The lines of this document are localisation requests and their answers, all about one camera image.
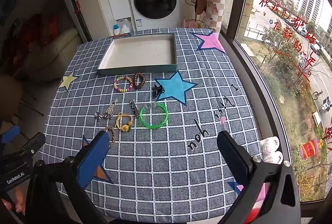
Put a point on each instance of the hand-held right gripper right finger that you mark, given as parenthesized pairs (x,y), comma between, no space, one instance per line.
(233,159)

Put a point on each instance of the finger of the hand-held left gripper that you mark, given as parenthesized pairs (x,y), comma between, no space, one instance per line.
(10,133)
(32,144)

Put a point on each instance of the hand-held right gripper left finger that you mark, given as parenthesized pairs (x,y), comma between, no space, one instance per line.
(93,159)

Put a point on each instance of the silver star hair clip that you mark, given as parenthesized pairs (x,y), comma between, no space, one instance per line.
(134,107)

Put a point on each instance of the green plastic bangle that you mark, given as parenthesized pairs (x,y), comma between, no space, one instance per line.
(153,126)

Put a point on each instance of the clear plastic hair clip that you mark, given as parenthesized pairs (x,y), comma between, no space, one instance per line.
(149,106)

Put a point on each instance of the black claw hair clip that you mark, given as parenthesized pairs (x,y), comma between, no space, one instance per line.
(157,89)

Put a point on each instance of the shallow grey tray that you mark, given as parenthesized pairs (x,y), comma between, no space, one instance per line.
(140,50)

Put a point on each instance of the person's left hand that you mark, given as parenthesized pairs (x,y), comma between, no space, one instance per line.
(16,207)

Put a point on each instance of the brown box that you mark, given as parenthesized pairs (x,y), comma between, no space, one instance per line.
(9,96)

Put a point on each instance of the white fluffy cloth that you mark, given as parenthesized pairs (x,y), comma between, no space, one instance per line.
(269,150)

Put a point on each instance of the red lantern window sticker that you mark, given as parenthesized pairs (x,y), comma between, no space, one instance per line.
(309,148)

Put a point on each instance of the cream sofa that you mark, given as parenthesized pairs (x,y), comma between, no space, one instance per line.
(51,52)

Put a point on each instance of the red cloth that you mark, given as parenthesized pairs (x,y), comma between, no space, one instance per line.
(33,34)

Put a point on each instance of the blue cap white bottle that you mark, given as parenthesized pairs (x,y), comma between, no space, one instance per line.
(116,31)

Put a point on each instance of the white plastic jug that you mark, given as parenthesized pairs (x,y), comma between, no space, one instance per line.
(125,26)

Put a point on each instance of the pink slippers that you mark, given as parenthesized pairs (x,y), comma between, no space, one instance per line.
(190,23)

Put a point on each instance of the red window lettering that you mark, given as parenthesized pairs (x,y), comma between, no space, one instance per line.
(278,12)

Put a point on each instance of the checkered patterned roll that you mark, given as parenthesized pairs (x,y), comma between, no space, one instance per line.
(216,5)

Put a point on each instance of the brown slippers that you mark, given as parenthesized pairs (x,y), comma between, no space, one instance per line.
(201,4)

